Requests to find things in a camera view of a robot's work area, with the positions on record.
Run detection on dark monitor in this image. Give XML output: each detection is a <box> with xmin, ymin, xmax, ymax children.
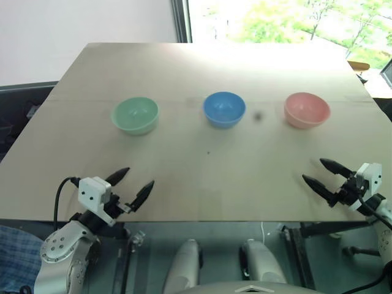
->
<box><xmin>379</xmin><ymin>65</ymin><xmax>392</xmax><ymax>90</ymax></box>

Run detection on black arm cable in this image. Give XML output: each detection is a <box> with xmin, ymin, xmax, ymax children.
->
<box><xmin>357</xmin><ymin>194</ymin><xmax>392</xmax><ymax>232</ymax></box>
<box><xmin>53</xmin><ymin>176</ymin><xmax>81</xmax><ymax>231</ymax></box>

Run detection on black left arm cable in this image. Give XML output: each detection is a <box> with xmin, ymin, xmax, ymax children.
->
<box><xmin>53</xmin><ymin>176</ymin><xmax>81</xmax><ymax>231</ymax></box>

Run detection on blue plastic bowl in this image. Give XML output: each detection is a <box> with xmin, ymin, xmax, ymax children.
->
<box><xmin>203</xmin><ymin>91</ymin><xmax>247</xmax><ymax>130</ymax></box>

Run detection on pink-red plastic bowl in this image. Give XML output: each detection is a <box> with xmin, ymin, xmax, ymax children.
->
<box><xmin>283</xmin><ymin>92</ymin><xmax>331</xmax><ymax>130</ymax></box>

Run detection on blue plaid cloth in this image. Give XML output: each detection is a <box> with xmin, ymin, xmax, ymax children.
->
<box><xmin>0</xmin><ymin>225</ymin><xmax>44</xmax><ymax>294</ymax></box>

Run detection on silver clamp knob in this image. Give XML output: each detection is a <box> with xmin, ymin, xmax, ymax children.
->
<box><xmin>130</xmin><ymin>230</ymin><xmax>145</xmax><ymax>246</ymax></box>

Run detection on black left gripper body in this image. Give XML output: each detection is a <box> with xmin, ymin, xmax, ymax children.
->
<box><xmin>104</xmin><ymin>192</ymin><xmax>132</xmax><ymax>220</ymax></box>

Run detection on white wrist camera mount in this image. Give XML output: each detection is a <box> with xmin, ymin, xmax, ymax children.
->
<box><xmin>77</xmin><ymin>176</ymin><xmax>118</xmax><ymax>227</ymax></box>
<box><xmin>349</xmin><ymin>162</ymin><xmax>384</xmax><ymax>212</ymax></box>

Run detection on green plastic bowl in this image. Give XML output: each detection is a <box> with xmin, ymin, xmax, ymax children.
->
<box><xmin>110</xmin><ymin>96</ymin><xmax>160</xmax><ymax>137</ymax></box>

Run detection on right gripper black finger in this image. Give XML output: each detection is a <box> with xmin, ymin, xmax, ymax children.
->
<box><xmin>319</xmin><ymin>157</ymin><xmax>350</xmax><ymax>177</ymax></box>
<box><xmin>301</xmin><ymin>174</ymin><xmax>335</xmax><ymax>206</ymax></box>

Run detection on silver robot torso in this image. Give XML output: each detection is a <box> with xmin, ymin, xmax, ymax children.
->
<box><xmin>183</xmin><ymin>276</ymin><xmax>309</xmax><ymax>294</ymax></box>

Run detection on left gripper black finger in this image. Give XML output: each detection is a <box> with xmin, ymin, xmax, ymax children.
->
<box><xmin>127</xmin><ymin>179</ymin><xmax>156</xmax><ymax>213</ymax></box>
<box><xmin>105</xmin><ymin>167</ymin><xmax>131</xmax><ymax>186</ymax></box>

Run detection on black handled tool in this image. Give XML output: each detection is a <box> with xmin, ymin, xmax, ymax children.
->
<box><xmin>341</xmin><ymin>244</ymin><xmax>384</xmax><ymax>258</ymax></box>

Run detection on silver robot leg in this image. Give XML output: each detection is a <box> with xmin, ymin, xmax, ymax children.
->
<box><xmin>239</xmin><ymin>239</ymin><xmax>288</xmax><ymax>284</ymax></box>
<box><xmin>161</xmin><ymin>238</ymin><xmax>203</xmax><ymax>294</ymax></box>

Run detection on silver left robot leg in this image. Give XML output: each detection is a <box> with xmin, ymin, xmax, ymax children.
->
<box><xmin>161</xmin><ymin>238</ymin><xmax>203</xmax><ymax>294</ymax></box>

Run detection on dark window frame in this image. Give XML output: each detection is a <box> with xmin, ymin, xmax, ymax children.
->
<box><xmin>170</xmin><ymin>0</ymin><xmax>193</xmax><ymax>43</ymax></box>

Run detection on dark furniture with white tag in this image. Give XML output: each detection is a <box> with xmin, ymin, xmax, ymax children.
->
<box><xmin>0</xmin><ymin>80</ymin><xmax>58</xmax><ymax>164</ymax></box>

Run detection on black table frame bar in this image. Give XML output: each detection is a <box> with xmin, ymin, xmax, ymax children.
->
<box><xmin>281</xmin><ymin>220</ymin><xmax>380</xmax><ymax>240</ymax></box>

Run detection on black table leg post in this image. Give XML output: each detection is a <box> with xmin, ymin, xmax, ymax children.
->
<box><xmin>287</xmin><ymin>226</ymin><xmax>317</xmax><ymax>290</ymax></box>

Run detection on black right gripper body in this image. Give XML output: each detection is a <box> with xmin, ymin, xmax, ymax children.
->
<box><xmin>328</xmin><ymin>172</ymin><xmax>365</xmax><ymax>209</ymax></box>

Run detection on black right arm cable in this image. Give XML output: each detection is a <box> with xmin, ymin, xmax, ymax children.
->
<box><xmin>357</xmin><ymin>194</ymin><xmax>392</xmax><ymax>232</ymax></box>

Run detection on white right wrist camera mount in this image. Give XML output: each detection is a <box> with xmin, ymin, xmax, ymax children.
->
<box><xmin>349</xmin><ymin>162</ymin><xmax>384</xmax><ymax>212</ymax></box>

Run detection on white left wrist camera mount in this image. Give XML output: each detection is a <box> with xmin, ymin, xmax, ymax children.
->
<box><xmin>77</xmin><ymin>176</ymin><xmax>118</xmax><ymax>227</ymax></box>

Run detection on silver right robot leg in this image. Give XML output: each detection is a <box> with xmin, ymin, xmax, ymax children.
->
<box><xmin>239</xmin><ymin>239</ymin><xmax>288</xmax><ymax>284</ymax></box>

